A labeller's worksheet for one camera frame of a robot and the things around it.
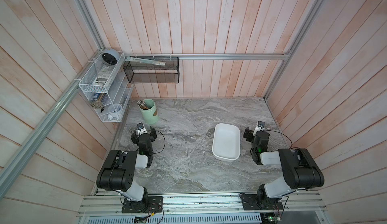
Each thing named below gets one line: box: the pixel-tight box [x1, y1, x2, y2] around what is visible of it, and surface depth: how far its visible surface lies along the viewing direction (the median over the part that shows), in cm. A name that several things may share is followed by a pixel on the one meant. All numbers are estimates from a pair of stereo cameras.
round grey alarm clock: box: [101, 48, 120, 66], surface depth 84 cm
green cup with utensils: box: [137, 98, 159, 125], surface depth 100 cm
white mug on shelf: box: [107, 103, 123, 120], surface depth 93 cm
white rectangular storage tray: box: [212, 123, 241, 161], surface depth 96 cm
